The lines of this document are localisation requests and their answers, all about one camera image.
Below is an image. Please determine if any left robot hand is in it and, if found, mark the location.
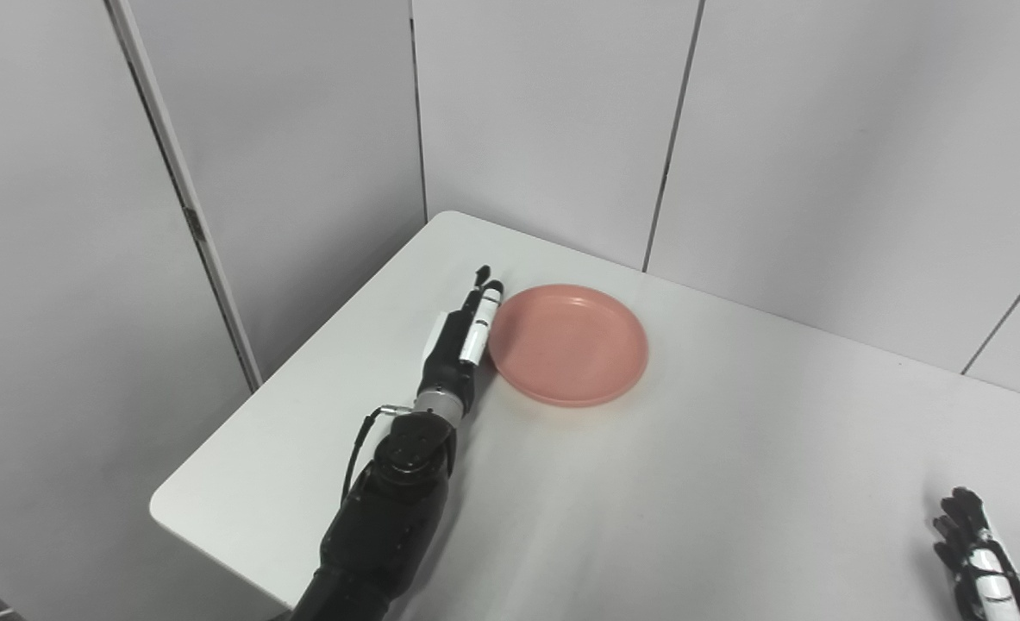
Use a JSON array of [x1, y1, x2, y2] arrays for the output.
[[416, 266, 505, 415]]

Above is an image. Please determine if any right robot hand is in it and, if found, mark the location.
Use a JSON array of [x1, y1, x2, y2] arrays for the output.
[[933, 487, 1020, 621]]

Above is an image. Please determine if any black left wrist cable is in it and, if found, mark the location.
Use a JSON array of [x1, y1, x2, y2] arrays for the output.
[[341, 405, 414, 508]]

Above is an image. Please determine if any pink plate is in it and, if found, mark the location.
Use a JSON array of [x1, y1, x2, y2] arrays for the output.
[[488, 284, 649, 408]]

